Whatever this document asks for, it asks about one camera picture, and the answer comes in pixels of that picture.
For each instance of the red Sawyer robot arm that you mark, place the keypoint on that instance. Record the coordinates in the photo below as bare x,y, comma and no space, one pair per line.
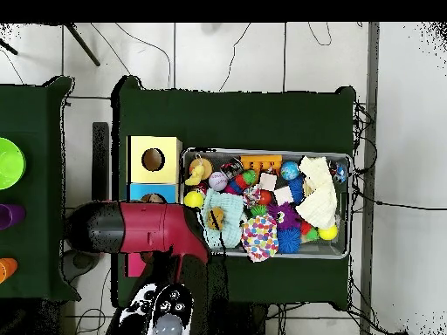
146,226

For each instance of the wooden three-hole box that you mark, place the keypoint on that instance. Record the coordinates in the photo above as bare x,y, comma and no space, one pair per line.
136,174

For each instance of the silver mesh bin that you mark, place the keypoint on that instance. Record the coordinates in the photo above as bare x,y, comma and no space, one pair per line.
314,249

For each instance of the white toy baseball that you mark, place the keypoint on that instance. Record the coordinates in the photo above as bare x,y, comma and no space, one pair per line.
218,181

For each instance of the mint green cloth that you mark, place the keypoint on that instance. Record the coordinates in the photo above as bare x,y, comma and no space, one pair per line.
230,209

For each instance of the yellow plush duck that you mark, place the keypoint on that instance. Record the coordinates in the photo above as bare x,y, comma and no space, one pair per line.
196,174

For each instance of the brown plush toy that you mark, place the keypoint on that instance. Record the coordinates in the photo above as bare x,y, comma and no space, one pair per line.
215,217

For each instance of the yellow tennis ball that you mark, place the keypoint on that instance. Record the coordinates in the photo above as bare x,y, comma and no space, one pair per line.
193,199

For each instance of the orange building brick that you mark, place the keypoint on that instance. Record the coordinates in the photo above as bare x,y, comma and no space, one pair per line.
262,161

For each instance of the polka dot cloth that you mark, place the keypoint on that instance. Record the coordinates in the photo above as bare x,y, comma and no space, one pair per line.
260,237

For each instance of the dark green tablecloth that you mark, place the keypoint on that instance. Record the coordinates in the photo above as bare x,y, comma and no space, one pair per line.
227,118
35,104

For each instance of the purple spiky monster toy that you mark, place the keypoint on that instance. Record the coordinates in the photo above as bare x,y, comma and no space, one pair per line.
284,216

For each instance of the blue spiky ball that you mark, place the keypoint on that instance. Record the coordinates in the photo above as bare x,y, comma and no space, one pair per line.
289,240

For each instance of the cream knitted cloth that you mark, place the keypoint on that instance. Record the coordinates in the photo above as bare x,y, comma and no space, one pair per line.
319,202

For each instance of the black panel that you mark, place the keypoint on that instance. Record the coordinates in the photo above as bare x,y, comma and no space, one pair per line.
100,157

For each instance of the black tripod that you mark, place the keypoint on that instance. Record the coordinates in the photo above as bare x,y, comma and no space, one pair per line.
83,45

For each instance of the purple cup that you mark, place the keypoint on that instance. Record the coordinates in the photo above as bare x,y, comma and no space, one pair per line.
12,216

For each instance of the lime green bowl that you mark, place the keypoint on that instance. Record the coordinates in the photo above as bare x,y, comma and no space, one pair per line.
10,164

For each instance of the orange cup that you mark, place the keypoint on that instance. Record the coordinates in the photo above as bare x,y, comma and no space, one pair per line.
7,269

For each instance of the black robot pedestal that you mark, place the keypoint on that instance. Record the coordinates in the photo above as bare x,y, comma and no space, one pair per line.
251,321

